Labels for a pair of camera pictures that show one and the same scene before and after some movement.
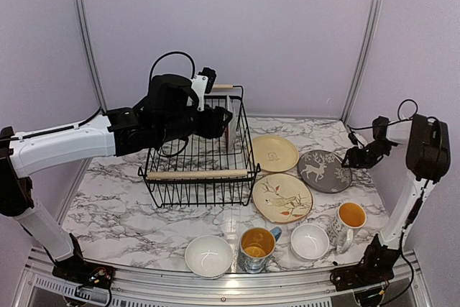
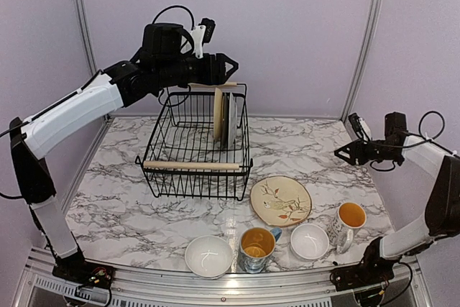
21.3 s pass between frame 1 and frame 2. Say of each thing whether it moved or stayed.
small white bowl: stayed
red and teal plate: stayed
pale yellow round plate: moved
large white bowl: stayed
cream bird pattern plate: stayed
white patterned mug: stayed
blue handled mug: stayed
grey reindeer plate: moved
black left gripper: moved
